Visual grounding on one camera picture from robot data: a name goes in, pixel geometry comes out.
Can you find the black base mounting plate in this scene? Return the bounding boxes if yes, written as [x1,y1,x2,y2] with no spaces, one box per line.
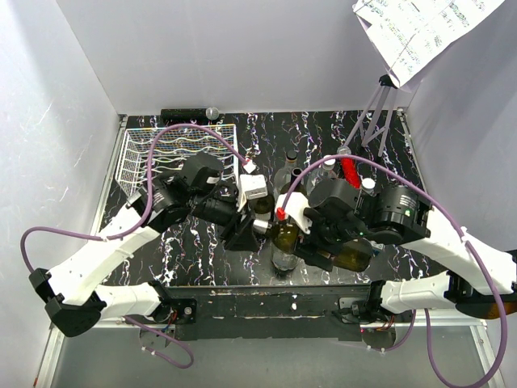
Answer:
[159,285,405,344]

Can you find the dark green wine bottle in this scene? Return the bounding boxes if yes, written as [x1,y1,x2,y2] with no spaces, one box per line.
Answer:
[250,194,275,235]

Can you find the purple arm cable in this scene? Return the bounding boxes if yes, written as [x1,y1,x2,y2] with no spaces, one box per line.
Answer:
[278,155,509,388]
[19,123,256,289]

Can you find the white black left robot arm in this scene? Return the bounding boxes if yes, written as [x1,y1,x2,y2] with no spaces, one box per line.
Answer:
[29,152,268,337]

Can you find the dark wine bottle open neck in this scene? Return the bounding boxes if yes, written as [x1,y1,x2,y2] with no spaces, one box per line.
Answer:
[274,167,302,200]

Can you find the olive green wine bottle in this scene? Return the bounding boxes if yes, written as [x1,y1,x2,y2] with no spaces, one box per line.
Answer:
[333,238,373,272]

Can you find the aluminium frame rail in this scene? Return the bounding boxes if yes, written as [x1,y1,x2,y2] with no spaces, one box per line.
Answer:
[35,115,179,388]

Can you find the red glitter tube bottle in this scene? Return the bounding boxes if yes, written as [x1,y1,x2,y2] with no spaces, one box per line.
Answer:
[337,145,361,189]

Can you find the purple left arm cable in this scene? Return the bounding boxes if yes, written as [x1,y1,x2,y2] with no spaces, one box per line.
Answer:
[19,123,256,289]

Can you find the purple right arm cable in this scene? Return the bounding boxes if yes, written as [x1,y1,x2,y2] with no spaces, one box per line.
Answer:
[278,155,509,388]

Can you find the small bottle white cap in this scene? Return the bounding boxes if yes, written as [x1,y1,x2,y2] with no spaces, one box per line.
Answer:
[360,178,376,197]

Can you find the clear bottle black cap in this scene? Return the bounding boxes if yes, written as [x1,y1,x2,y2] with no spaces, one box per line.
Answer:
[273,150,298,192]

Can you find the clear bottle white cap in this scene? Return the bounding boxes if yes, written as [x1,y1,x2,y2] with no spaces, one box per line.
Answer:
[306,159,338,194]

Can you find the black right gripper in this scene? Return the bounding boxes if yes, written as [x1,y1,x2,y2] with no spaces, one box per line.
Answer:
[290,205,365,272]

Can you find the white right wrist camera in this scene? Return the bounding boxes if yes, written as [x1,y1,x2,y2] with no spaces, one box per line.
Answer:
[275,192,312,234]

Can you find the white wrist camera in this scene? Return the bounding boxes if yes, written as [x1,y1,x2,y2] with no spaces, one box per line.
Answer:
[275,192,312,234]
[237,174,268,212]

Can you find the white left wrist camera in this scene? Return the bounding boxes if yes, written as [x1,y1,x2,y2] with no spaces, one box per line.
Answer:
[237,174,268,212]

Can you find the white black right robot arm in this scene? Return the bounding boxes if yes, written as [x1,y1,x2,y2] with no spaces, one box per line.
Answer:
[279,178,516,323]

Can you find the white wire wine rack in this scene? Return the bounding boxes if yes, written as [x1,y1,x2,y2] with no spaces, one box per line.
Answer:
[115,127,239,196]

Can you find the white printed paper sheets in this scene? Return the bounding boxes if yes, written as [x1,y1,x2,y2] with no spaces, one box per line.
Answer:
[352,0,502,88]

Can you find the purple tripod stand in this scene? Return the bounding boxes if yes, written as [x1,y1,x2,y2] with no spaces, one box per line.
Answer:
[344,74,398,158]

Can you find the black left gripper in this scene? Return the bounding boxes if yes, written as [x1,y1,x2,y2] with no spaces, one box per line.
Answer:
[191,190,261,251]

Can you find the clear round glass bottle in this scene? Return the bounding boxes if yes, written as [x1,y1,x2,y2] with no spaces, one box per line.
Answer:
[271,221,299,273]

